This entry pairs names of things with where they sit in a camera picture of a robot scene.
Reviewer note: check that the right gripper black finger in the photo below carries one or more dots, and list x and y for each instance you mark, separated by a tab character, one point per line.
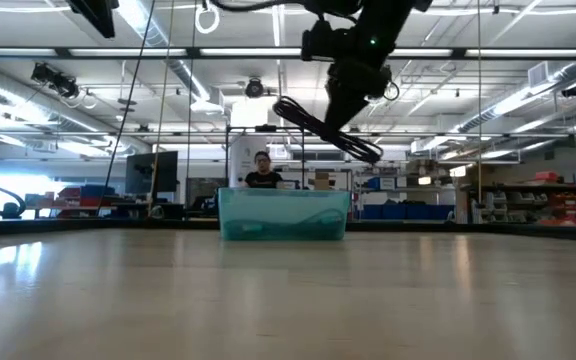
345	107

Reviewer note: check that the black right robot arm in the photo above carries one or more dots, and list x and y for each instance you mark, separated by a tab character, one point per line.
378	25

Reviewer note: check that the teal translucent plastic bin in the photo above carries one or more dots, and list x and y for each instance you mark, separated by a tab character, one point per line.
283	210

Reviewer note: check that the black table edge frame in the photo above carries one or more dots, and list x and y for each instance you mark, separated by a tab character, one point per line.
118	226

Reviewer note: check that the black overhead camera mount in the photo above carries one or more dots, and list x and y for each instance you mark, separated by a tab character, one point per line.
95	15

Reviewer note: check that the cardboard box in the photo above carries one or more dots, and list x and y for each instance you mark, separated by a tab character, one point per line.
321	181

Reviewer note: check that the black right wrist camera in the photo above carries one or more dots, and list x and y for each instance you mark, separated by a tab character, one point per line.
323	42

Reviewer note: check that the row of blue bins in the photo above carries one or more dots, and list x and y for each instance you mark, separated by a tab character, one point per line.
403	211

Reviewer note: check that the person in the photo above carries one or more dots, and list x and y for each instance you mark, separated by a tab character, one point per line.
263	175

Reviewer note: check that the round black ceiling fixture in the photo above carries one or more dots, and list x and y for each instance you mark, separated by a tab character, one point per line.
254	88

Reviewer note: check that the storage shelving unit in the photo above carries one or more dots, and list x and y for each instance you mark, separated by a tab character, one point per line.
543	200

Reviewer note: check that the black ceiling camera cluster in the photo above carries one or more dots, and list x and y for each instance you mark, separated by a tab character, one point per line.
55	80

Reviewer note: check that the black monitor on stand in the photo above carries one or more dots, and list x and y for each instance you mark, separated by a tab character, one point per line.
151	172

